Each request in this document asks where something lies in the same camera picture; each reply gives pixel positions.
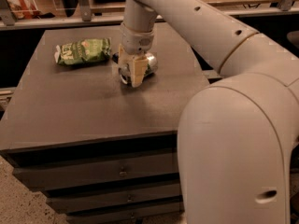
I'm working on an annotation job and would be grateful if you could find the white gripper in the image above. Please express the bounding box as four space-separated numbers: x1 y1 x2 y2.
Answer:
118 23 154 88

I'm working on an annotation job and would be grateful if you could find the silver green 7up can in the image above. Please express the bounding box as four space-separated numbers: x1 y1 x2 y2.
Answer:
118 52 158 85

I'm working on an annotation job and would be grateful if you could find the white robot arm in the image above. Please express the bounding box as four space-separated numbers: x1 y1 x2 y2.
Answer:
121 0 299 224

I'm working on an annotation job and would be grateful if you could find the green chip bag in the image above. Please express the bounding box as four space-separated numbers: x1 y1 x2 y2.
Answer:
54 38 111 66

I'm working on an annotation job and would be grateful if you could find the grey drawer cabinet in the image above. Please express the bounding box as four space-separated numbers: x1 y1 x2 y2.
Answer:
0 23 206 217

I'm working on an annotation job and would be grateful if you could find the red white bag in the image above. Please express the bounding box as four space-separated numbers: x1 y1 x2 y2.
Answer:
7 0 40 20

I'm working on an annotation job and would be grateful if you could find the top grey drawer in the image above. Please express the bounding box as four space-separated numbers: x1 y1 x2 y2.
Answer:
13 152 178 191

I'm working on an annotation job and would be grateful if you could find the grey drawer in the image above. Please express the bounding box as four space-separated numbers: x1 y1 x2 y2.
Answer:
66 202 183 224
13 152 178 191
47 181 180 214

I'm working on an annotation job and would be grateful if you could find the bottom grey drawer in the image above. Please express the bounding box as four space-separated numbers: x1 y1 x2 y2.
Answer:
66 202 183 224

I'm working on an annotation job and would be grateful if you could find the middle grey drawer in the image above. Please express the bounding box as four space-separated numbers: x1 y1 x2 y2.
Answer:
47 181 180 214

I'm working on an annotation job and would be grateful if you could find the metal railing frame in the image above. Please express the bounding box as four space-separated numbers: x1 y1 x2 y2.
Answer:
0 0 299 29

